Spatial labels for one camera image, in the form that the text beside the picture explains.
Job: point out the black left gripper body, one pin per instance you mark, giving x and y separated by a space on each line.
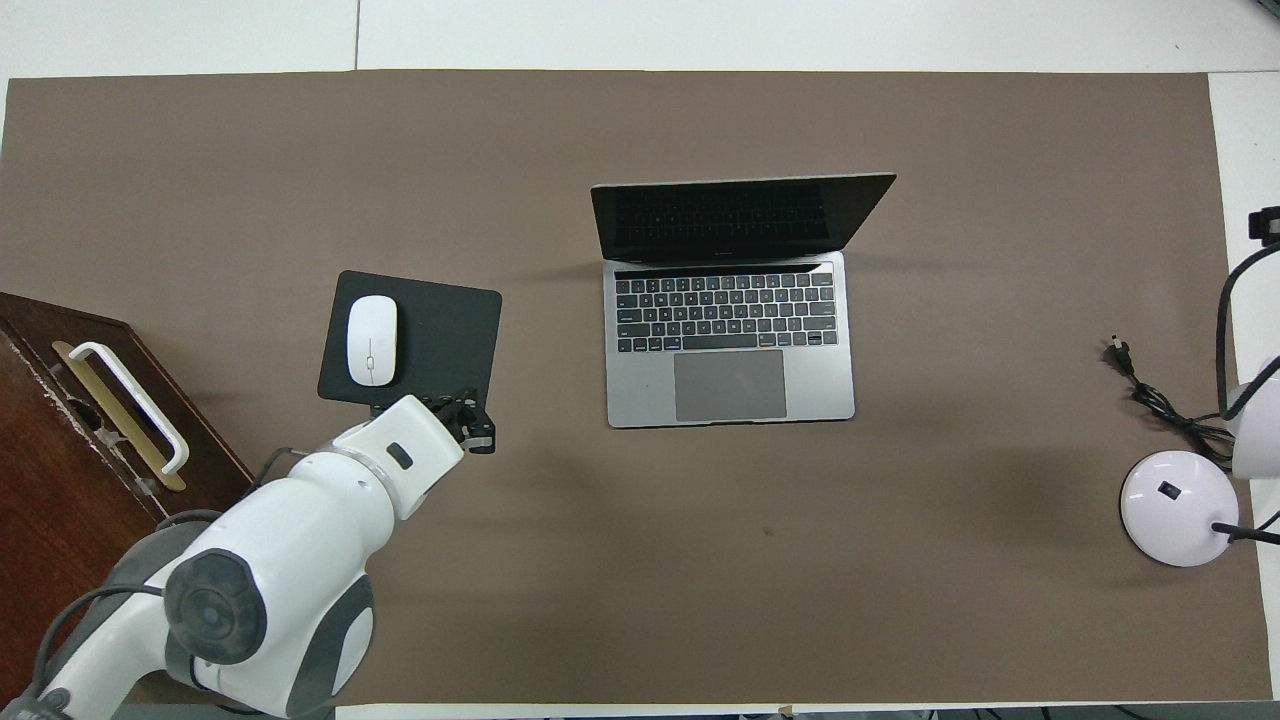
452 415

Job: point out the white desk lamp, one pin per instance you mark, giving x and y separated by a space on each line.
1180 510

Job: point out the black mouse pad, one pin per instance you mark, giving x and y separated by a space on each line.
450 340

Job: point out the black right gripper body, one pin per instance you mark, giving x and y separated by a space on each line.
1268 226

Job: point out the large brown table mat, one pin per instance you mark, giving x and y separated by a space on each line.
700 560

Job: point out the white computer mouse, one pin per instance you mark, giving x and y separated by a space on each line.
372 340

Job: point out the grey aluminium laptop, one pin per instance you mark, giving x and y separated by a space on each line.
730 385

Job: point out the dark brown wooden box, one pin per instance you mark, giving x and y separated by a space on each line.
60 480

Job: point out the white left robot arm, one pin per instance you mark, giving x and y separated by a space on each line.
300 520

